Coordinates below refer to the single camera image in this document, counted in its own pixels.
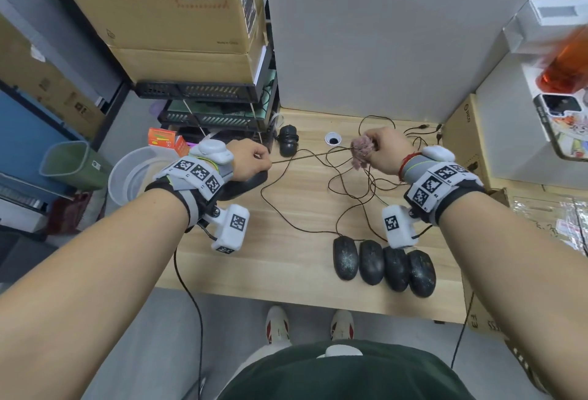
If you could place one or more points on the large white box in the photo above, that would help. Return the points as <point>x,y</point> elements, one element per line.
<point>505,138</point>

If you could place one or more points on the blue panel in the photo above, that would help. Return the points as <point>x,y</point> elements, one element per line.
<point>27,138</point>

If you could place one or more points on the plain cardboard box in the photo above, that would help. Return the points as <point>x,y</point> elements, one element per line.
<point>183,64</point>

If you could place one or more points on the person's beige trousers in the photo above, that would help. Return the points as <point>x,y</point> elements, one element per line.
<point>250,363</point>

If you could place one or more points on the green trash bin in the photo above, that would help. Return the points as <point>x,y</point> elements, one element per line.
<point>64,163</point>

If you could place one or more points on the black computer mouse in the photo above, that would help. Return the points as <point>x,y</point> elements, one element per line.
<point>371,263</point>
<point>248,186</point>
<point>345,258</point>
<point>421,274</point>
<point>396,269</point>
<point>288,149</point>

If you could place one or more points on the grey wrist sleeve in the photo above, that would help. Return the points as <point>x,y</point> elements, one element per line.
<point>226,169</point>
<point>420,168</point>

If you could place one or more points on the person's right forearm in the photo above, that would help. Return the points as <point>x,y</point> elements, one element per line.
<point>514,285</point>

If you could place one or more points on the dark red bag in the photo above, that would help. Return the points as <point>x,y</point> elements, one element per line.
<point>73,213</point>

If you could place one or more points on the lettered brown cardboard box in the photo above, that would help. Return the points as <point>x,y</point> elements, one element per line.
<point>480,317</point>

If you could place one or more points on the grey right wrist sleeve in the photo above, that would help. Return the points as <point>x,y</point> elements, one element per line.
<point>420,168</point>

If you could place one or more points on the striped woven bag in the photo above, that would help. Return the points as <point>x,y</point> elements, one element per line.
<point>526,365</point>

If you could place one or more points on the pink fluffy wiping cloth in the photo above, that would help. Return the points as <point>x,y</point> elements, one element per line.
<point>362,149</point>

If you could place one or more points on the grey left wrist sleeve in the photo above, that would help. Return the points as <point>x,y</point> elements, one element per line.
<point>226,169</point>

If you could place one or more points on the person's right hand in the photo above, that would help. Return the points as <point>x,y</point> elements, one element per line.
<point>390,152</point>

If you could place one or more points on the left wrist camera rig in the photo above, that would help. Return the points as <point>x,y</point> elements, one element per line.
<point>232,230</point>

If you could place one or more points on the dark grey padded seat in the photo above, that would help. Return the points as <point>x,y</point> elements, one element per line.
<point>9,253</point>

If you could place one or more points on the cardboard box with small prints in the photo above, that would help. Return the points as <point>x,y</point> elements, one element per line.
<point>46,87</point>

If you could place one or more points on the phone with colourful case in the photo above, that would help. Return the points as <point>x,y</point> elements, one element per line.
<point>565,129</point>

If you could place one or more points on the small stamped cardboard box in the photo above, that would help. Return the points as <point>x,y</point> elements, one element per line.
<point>464,138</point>

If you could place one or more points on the white wrist puck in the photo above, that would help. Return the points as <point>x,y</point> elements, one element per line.
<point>211,152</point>
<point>438,153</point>

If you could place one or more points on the cardboard box with black logo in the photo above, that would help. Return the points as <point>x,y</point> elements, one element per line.
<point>546,216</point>

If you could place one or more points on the clear plastic basin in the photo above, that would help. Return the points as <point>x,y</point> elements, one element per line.
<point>121,179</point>

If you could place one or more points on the white right wrist puck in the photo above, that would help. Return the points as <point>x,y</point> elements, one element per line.
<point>438,153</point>

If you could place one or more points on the small white boxes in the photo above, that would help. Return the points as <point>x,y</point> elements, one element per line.
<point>533,23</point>

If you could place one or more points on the person's left hand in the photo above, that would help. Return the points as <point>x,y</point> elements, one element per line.
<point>250,161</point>

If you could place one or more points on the person's left shoe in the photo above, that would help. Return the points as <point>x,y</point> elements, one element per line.
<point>278,325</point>

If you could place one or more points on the white left wrist puck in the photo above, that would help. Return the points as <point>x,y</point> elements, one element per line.
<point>211,152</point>

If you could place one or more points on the grey slatted panel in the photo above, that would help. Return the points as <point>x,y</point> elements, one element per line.
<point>20,197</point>

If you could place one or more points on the orange box with green print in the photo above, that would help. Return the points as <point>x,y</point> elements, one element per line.
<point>161,137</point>

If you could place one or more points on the large stamped cardboard box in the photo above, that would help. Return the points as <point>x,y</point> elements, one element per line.
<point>128,9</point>

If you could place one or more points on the plain orange small box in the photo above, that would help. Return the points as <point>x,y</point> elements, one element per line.
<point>181,146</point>

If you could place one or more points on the black stacked tray rack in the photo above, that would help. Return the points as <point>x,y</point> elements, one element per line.
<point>197,92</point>

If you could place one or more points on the person's left forearm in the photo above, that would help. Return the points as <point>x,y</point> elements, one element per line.
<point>82,298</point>

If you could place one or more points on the person's dark shirt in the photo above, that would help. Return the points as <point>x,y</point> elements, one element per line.
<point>330,372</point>

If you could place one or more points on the orange bottle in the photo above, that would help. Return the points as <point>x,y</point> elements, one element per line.
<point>567,64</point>

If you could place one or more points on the white chest device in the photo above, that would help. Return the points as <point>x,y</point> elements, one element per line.
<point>340,351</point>

